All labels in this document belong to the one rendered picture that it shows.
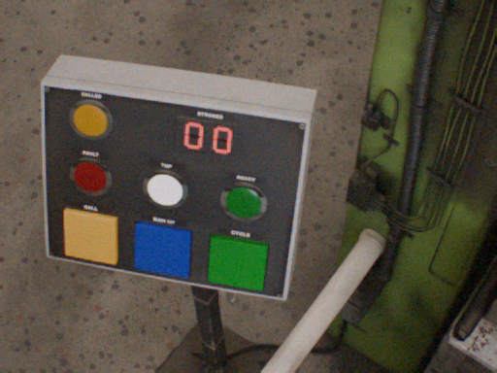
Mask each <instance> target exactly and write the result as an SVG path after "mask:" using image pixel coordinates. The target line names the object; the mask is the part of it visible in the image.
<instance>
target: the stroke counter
mask: <svg viewBox="0 0 497 373"><path fill-rule="evenodd" d="M189 126H199V127H200V133H199V135H194V134H189ZM219 130H220V131H229V128H224V127H218V129H215V132H214V138H215V139H217V140H214V143H213V150H216V151H215V152H216V153H225V154H227V152H230V143H228V141H231V132H232V131H229V133H228V140H225V139H220V138H217V132H218V131H219ZM202 131H203V126H200V124H197V123H192V122H190V123H189V124H186V125H185V134H188V136H185V140H184V144H185V145H187V147H188V148H190V149H199V148H202ZM188 137H196V138H199V146H198V147H197V146H191V145H188ZM217 142H222V143H227V151H225V150H219V149H217V148H216V143H217Z"/></svg>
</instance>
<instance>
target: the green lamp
mask: <svg viewBox="0 0 497 373"><path fill-rule="evenodd" d="M225 203H226V206H227V207H228V209H229V211H230V213H233V214H234V215H236V216H237V217H240V218H251V217H254V215H256V214H257V213H259V211H260V207H261V201H260V197H259V195H257V194H256V193H255V192H254V191H253V190H251V189H247V188H236V189H232V190H230V192H229V193H228V195H227V196H226V199H225Z"/></svg>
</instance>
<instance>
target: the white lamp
mask: <svg viewBox="0 0 497 373"><path fill-rule="evenodd" d="M148 191H149V194H150V196H151V197H152V199H153V200H155V201H157V202H158V203H160V204H163V205H173V204H174V203H176V202H178V201H179V200H180V199H181V197H182V188H181V185H180V184H179V182H178V181H177V180H175V179H174V178H171V177H169V176H166V175H159V176H156V177H154V178H152V179H151V180H150V181H149V183H148Z"/></svg>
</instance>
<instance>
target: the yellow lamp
mask: <svg viewBox="0 0 497 373"><path fill-rule="evenodd" d="M74 122H75V125H76V126H77V128H78V129H79V130H80V131H81V132H82V133H83V134H86V135H89V136H97V135H100V134H101V133H102V132H104V130H105V129H106V127H107V124H108V122H107V118H106V115H105V113H103V112H102V110H101V109H100V108H97V107H95V106H94V105H83V106H80V107H79V108H78V110H77V111H76V112H75V114H74Z"/></svg>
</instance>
